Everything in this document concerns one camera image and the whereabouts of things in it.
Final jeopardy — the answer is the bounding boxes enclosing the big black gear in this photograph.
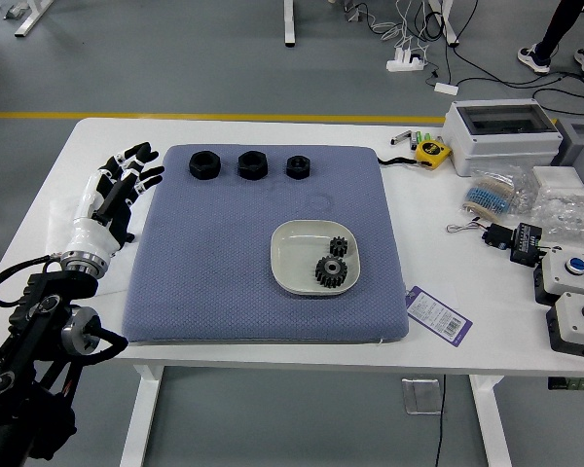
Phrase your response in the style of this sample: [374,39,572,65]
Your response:
[314,255,349,291]

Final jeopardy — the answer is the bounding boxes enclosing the blue-grey padded mat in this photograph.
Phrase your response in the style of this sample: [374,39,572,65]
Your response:
[122,143,411,344]

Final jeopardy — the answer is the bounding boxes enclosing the crumpled clear plastic bag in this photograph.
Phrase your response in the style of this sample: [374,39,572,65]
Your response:
[532,187,584,249]

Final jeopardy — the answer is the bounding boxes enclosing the thin black hanging cable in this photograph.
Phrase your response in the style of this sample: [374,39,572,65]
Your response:
[432,374,448,467]

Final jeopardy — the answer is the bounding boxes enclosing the yellow tape measure with strap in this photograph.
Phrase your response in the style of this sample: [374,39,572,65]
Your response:
[377,139,454,169]

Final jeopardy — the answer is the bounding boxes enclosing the small black round nut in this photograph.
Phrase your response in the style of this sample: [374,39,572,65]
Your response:
[285,155,312,181]

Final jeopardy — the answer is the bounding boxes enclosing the red button box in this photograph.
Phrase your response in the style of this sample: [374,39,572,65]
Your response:
[545,290,584,360]

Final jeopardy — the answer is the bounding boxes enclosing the white power strip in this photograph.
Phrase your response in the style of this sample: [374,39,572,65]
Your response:
[385,47,427,73]

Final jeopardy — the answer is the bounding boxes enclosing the bag of blue resistors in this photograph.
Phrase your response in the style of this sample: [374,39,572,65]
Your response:
[461,162,537,220]

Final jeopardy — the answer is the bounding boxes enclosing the black circuit module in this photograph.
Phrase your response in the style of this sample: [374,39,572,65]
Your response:
[508,222,549,267]

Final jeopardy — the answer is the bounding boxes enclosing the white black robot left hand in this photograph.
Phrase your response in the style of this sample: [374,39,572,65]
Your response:
[67,141,165,258]

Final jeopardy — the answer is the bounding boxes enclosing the purple paper tag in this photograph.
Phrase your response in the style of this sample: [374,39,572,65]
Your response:
[402,284,473,349]

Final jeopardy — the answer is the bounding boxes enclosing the person with dark sneakers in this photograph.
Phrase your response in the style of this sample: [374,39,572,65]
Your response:
[517,0,584,77]

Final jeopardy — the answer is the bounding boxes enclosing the white floor cables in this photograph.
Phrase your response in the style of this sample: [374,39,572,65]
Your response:
[369,0,444,55]

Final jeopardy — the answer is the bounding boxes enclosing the white square dish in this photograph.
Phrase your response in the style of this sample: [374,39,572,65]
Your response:
[270,219,361,297]

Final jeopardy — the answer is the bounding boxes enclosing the clear plastic holder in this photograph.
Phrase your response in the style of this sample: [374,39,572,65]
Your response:
[401,377,443,415]

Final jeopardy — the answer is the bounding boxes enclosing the white background table leg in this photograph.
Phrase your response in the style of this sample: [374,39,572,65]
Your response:
[282,0,298,49]
[14,0,55,38]
[427,0,461,48]

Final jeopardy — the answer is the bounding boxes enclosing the large black hex nut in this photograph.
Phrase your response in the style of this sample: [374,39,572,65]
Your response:
[237,150,270,180]
[188,150,221,180]

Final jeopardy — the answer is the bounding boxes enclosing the small black module with wires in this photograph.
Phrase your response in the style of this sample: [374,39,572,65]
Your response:
[446,217,515,250]

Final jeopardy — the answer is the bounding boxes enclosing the black floor cable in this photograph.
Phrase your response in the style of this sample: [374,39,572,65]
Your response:
[345,2,584,118]

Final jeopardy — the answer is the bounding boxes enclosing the blue yellow button box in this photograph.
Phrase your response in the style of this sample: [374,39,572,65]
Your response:
[532,248,584,307]

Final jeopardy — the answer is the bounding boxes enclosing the small white box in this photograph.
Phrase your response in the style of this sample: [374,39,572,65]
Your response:
[532,165,584,199]

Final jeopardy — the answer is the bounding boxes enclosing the grey electrical enclosure box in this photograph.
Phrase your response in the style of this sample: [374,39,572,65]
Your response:
[441,99,565,177]

